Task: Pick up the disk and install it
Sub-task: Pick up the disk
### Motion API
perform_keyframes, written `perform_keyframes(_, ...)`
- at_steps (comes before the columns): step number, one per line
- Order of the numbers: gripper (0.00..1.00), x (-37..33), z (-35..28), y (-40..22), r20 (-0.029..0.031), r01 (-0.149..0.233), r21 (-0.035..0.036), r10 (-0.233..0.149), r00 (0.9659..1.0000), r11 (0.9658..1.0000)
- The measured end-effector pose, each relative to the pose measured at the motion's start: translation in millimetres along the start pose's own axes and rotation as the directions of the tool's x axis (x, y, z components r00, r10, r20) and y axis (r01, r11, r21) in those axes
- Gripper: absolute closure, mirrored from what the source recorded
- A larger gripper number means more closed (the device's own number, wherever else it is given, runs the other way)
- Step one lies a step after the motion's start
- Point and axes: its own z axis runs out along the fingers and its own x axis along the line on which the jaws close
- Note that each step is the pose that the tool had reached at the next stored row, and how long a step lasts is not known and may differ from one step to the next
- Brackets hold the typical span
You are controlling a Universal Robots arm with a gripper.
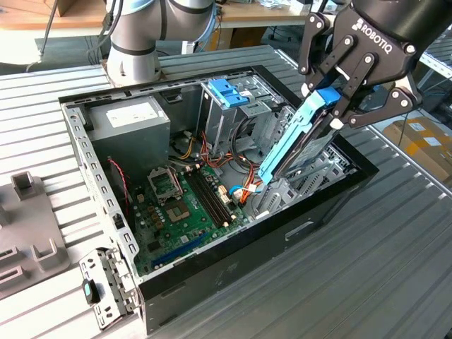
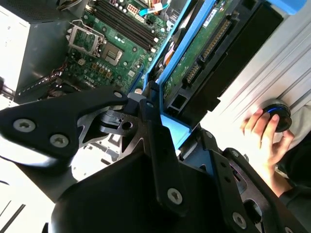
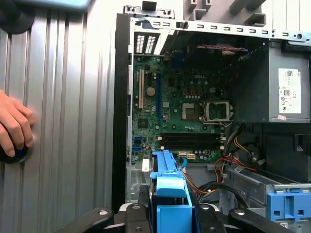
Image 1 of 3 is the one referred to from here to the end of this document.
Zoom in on metal socket cover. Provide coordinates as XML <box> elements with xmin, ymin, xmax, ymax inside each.
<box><xmin>146</xmin><ymin>165</ymin><xmax>185</xmax><ymax>208</ymax></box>

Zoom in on black teal latch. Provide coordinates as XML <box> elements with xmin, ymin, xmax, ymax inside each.
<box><xmin>81</xmin><ymin>278</ymin><xmax>107</xmax><ymax>307</ymax></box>

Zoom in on yellow orange wire white plug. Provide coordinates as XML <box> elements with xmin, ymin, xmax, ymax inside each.
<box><xmin>179</xmin><ymin>131</ymin><xmax>197</xmax><ymax>160</ymax></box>

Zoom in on red black twisted wire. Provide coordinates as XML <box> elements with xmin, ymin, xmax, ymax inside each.
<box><xmin>107</xmin><ymin>157</ymin><xmax>133</xmax><ymax>213</ymax></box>

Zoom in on blue expansion slot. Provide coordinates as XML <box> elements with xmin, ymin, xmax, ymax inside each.
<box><xmin>150</xmin><ymin>231</ymin><xmax>208</xmax><ymax>268</ymax></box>

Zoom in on blue data wire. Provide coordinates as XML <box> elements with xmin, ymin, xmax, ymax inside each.
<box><xmin>228</xmin><ymin>185</ymin><xmax>264</xmax><ymax>204</ymax></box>

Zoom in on grey metal drive cage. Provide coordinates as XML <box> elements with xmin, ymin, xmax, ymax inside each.
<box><xmin>197</xmin><ymin>76</ymin><xmax>296</xmax><ymax>158</ymax></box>

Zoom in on grey metal rear bracket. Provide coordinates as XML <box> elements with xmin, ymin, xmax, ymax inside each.
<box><xmin>79</xmin><ymin>246</ymin><xmax>142</xmax><ymax>331</ymax></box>

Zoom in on metal slat table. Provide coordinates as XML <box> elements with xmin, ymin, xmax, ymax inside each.
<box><xmin>418</xmin><ymin>33</ymin><xmax>452</xmax><ymax>103</ymax></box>

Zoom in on brown cardboard box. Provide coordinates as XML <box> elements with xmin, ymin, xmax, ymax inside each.
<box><xmin>217</xmin><ymin>27</ymin><xmax>268</xmax><ymax>52</ymax></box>
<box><xmin>58</xmin><ymin>0</ymin><xmax>107</xmax><ymax>17</ymax></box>

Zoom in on green motherboard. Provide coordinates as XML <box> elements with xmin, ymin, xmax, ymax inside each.
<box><xmin>132</xmin><ymin>165</ymin><xmax>250</xmax><ymax>278</ymax></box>

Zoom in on black RAM slot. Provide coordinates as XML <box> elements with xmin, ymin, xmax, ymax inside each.
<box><xmin>193</xmin><ymin>166</ymin><xmax>237</xmax><ymax>224</ymax></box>
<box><xmin>184</xmin><ymin>169</ymin><xmax>230</xmax><ymax>229</ymax></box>

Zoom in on wooden desk white legs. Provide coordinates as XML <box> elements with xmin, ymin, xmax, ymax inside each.
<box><xmin>0</xmin><ymin>0</ymin><xmax>311</xmax><ymax>54</ymax></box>

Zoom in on grey power supply unit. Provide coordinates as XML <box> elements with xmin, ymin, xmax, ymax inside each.
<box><xmin>86</xmin><ymin>95</ymin><xmax>172</xmax><ymax>177</ymax></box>

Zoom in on cardboard box yellow tape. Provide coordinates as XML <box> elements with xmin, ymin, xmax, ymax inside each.
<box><xmin>383</xmin><ymin>118</ymin><xmax>452</xmax><ymax>184</ymax></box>

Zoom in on red orange wire bundle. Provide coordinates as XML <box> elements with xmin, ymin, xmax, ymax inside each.
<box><xmin>199</xmin><ymin>130</ymin><xmax>266</xmax><ymax>209</ymax></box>

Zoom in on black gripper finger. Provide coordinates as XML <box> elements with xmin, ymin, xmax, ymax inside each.
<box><xmin>297</xmin><ymin>12</ymin><xmax>356</xmax><ymax>98</ymax></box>
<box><xmin>330</xmin><ymin>52</ymin><xmax>424</xmax><ymax>130</ymax></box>

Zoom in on black cable bundle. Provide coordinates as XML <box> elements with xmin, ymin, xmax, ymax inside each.
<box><xmin>229</xmin><ymin>116</ymin><xmax>271</xmax><ymax>174</ymax></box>

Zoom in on installed blue disk carrier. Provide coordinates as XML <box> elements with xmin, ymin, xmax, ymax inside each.
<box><xmin>208</xmin><ymin>79</ymin><xmax>251</xmax><ymax>109</ymax></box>

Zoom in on grey parts rack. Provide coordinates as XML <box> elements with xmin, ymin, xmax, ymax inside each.
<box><xmin>0</xmin><ymin>171</ymin><xmax>72</xmax><ymax>302</ymax></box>

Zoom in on CPU socket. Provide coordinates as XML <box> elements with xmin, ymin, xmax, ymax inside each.
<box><xmin>165</xmin><ymin>198</ymin><xmax>194</xmax><ymax>225</ymax></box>

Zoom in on hard disk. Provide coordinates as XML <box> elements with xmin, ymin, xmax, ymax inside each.
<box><xmin>256</xmin><ymin>87</ymin><xmax>345</xmax><ymax>186</ymax></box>

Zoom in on grey metal disk bay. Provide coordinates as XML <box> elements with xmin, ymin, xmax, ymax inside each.
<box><xmin>252</xmin><ymin>155</ymin><xmax>357</xmax><ymax>222</ymax></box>

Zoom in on black PC case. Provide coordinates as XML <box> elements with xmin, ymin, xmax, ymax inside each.
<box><xmin>58</xmin><ymin>64</ymin><xmax>381</xmax><ymax>335</ymax></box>

